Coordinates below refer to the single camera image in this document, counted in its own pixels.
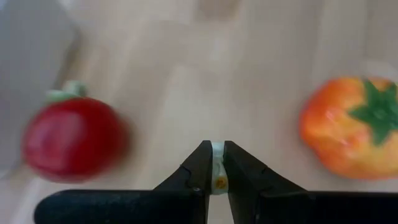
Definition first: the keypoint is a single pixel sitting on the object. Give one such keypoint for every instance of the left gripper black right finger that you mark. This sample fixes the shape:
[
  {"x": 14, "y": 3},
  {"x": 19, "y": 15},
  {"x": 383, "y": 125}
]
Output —
[{"x": 245, "y": 177}]

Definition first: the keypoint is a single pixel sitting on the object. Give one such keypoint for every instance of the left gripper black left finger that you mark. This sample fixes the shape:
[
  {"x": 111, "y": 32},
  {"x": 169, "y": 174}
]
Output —
[{"x": 196, "y": 174}]

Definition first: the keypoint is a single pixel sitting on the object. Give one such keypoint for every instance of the red toy apple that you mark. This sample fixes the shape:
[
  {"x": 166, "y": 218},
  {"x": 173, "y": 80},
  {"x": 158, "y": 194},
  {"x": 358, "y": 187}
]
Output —
[{"x": 74, "y": 140}]

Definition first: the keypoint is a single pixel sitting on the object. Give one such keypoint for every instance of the large orange toy tomato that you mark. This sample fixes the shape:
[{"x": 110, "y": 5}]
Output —
[{"x": 335, "y": 140}]

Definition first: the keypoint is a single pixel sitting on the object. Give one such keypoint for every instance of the green cap toy mushroom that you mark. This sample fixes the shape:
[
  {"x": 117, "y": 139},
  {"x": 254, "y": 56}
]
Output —
[{"x": 66, "y": 93}]

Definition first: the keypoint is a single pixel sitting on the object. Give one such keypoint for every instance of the white toy mushroom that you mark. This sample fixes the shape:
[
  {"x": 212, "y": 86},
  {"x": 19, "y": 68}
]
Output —
[{"x": 218, "y": 183}]

